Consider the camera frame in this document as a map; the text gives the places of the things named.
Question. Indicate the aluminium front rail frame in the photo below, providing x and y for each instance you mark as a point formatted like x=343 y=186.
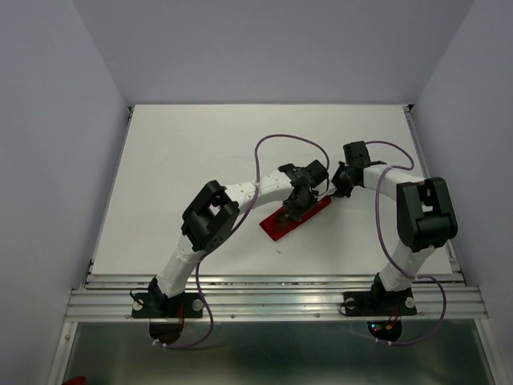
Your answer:
x=276 y=298

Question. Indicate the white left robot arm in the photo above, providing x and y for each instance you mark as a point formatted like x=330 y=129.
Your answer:
x=210 y=218

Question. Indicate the aluminium right side rail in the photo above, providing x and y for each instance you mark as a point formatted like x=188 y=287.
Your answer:
x=449 y=247

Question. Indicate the aluminium rail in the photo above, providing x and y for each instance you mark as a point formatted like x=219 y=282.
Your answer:
x=449 y=247
x=105 y=191

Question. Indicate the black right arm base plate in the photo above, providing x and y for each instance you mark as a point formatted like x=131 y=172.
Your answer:
x=366 y=304

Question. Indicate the dark wooden fork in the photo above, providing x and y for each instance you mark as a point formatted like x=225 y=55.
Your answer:
x=282 y=224

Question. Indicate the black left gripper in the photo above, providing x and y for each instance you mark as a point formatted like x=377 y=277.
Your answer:
x=297 y=213

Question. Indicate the aluminium left side rail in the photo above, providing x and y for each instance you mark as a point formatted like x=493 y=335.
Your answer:
x=105 y=191

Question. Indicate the red cloth napkin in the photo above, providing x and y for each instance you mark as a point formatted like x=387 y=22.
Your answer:
x=267 y=224

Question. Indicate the dark wooden spoon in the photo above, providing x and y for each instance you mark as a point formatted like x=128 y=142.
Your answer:
x=281 y=214

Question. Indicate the red object bottom left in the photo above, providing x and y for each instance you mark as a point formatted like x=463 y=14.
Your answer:
x=77 y=380

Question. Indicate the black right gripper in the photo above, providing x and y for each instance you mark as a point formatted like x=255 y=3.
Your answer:
x=340 y=190

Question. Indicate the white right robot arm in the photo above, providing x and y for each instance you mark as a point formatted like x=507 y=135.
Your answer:
x=425 y=218

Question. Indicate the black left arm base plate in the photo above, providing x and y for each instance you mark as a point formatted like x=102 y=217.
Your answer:
x=183 y=306

